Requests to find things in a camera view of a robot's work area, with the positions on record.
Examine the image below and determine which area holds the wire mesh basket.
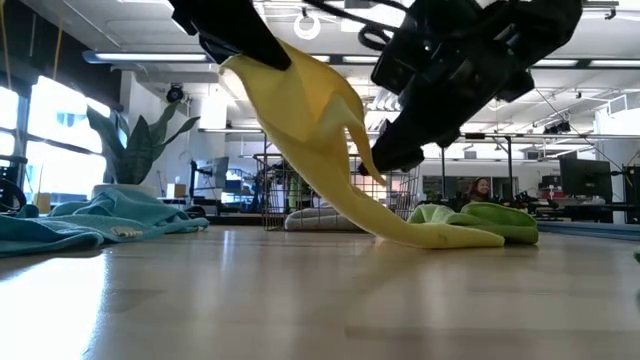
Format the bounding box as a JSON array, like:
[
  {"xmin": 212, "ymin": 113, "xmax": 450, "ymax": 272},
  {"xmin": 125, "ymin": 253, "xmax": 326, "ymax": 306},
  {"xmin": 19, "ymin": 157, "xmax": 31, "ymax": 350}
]
[{"xmin": 252, "ymin": 152, "xmax": 421, "ymax": 232}]

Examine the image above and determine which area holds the black computer monitor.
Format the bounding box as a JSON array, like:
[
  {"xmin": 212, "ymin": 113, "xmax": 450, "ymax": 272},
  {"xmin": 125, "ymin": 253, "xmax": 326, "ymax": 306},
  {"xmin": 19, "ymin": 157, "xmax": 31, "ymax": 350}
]
[{"xmin": 559, "ymin": 158, "xmax": 614, "ymax": 204}]

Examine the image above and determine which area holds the black overhead beam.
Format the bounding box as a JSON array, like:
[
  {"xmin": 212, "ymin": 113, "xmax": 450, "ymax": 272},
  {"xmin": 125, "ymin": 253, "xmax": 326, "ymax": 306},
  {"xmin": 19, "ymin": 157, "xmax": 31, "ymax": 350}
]
[{"xmin": 82, "ymin": 49, "xmax": 640, "ymax": 69}]

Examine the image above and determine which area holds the yellow microfiber towel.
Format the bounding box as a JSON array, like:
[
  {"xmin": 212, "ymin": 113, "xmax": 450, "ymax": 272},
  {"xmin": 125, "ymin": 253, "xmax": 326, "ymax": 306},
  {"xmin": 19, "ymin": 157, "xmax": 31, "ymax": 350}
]
[{"xmin": 218, "ymin": 39, "xmax": 506, "ymax": 250}]

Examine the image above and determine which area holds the black metal stand frame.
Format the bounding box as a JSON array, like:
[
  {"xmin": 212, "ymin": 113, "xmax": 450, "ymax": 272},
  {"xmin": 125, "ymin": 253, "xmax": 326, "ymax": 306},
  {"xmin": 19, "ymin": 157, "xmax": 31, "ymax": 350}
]
[{"xmin": 439, "ymin": 132, "xmax": 515, "ymax": 201}]

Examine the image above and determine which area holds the white hanging ring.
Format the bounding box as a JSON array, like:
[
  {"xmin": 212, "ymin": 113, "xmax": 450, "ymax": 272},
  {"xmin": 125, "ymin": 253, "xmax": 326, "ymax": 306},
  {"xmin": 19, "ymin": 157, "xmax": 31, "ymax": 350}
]
[{"xmin": 293, "ymin": 13, "xmax": 322, "ymax": 41}]

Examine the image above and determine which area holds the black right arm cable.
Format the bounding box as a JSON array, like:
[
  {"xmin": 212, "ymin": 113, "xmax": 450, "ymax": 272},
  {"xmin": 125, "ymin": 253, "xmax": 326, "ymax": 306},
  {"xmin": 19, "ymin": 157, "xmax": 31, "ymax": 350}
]
[{"xmin": 304, "ymin": 0, "xmax": 416, "ymax": 51}]

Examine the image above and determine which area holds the person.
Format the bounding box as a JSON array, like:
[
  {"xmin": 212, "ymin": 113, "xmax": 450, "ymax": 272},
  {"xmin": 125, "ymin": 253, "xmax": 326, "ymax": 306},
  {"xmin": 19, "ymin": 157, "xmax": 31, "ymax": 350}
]
[{"xmin": 467, "ymin": 176, "xmax": 494, "ymax": 204}]

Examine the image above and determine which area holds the grey microfiber towel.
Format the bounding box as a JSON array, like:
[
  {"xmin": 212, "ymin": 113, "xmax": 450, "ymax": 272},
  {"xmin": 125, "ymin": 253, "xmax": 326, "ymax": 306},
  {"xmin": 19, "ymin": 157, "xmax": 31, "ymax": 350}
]
[{"xmin": 284, "ymin": 205, "xmax": 362, "ymax": 232}]

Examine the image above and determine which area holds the snake plant in white pot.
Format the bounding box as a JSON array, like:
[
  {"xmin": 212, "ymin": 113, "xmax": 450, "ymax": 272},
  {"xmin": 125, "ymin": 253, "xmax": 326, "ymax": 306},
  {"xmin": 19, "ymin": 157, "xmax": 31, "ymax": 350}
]
[{"xmin": 85, "ymin": 102, "xmax": 201, "ymax": 199}]

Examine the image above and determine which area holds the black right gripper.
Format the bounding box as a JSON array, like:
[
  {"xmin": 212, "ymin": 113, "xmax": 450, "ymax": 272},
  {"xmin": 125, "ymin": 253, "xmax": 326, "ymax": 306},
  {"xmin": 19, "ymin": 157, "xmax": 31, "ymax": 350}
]
[{"xmin": 357, "ymin": 0, "xmax": 536, "ymax": 176}]

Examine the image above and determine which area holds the monitor on arm mount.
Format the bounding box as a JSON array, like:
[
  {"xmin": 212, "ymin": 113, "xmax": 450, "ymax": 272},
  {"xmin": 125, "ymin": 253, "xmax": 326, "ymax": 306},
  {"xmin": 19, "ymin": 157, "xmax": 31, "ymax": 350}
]
[{"xmin": 192, "ymin": 156, "xmax": 230, "ymax": 199}]

